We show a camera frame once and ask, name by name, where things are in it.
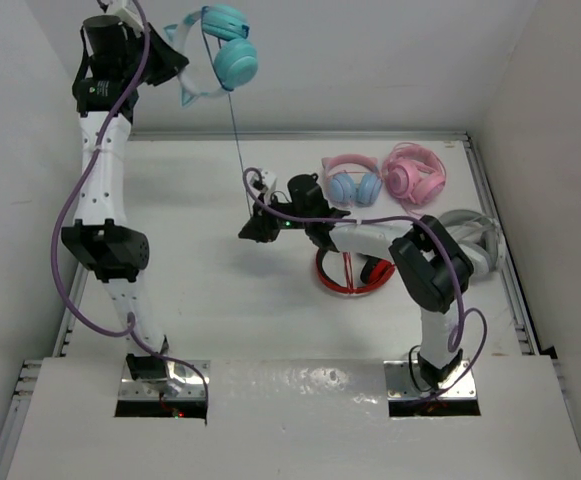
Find pink gaming headphones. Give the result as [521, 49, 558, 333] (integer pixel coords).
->
[380, 142, 447, 216]

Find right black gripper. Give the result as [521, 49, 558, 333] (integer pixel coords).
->
[241, 191, 311, 242]

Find red black headphones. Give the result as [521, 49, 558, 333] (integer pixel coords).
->
[314, 249, 396, 296]

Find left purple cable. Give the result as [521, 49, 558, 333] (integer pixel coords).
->
[49, 0, 211, 411]

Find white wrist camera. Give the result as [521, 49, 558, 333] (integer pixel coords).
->
[249, 169, 277, 205]
[107, 0, 143, 31]

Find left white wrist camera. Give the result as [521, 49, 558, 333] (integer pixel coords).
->
[107, 0, 143, 31]

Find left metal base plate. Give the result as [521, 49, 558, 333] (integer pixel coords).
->
[118, 357, 206, 401]

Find aluminium table frame rail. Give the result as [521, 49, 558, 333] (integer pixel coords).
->
[8, 133, 581, 479]

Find teal cat-ear headphones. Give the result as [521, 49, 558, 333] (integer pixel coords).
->
[164, 4, 259, 108]

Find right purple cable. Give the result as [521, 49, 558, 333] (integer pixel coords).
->
[242, 167, 489, 401]

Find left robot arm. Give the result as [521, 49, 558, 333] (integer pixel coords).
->
[51, 14, 187, 384]

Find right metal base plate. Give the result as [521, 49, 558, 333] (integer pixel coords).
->
[383, 360, 478, 401]

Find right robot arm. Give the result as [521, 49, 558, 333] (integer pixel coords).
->
[239, 167, 474, 386]

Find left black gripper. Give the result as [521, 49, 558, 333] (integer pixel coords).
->
[118, 23, 184, 88]

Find purple cable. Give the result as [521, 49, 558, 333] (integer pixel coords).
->
[49, 0, 211, 411]
[242, 167, 489, 401]

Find metal base plate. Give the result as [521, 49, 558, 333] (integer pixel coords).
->
[118, 357, 206, 401]
[383, 360, 478, 401]

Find pink blue cat-ear headphones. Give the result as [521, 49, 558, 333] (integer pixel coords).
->
[321, 154, 383, 207]

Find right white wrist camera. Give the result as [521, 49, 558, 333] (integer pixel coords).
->
[249, 169, 277, 205]

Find white grey headphones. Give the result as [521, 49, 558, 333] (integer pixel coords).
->
[439, 209, 507, 280]

